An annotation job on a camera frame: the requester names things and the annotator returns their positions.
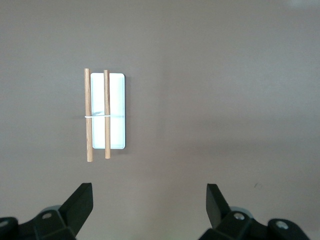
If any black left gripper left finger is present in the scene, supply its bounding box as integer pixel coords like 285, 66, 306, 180
0, 182, 94, 240

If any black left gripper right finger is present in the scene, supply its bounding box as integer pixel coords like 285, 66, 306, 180
198, 183, 311, 240

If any white towel rack base tray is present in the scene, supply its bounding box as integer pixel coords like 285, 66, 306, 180
90, 72, 127, 150

